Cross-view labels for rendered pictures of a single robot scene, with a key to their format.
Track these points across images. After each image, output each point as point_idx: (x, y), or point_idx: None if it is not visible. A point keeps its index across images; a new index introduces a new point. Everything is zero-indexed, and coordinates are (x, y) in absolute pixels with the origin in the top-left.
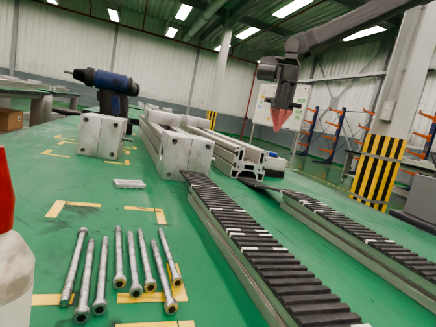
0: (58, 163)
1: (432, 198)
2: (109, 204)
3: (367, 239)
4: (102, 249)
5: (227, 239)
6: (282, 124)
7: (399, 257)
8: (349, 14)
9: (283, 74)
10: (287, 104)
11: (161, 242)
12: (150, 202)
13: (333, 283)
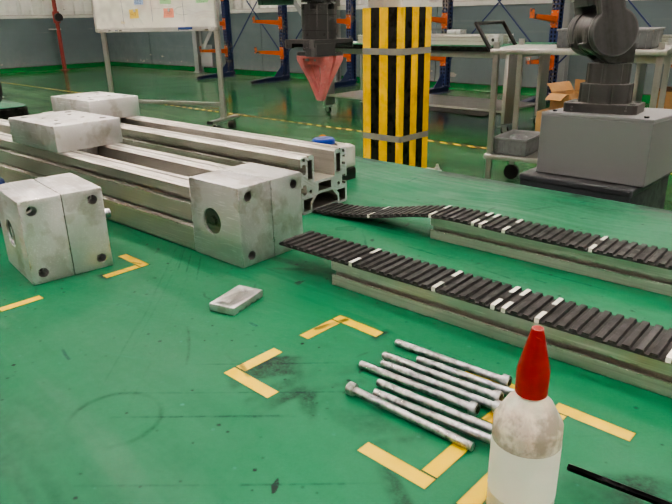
0: (62, 318)
1: (571, 143)
2: (281, 342)
3: (589, 247)
4: (405, 392)
5: (489, 315)
6: (330, 83)
7: (631, 255)
8: None
9: None
10: (332, 46)
11: (426, 354)
12: (309, 313)
13: None
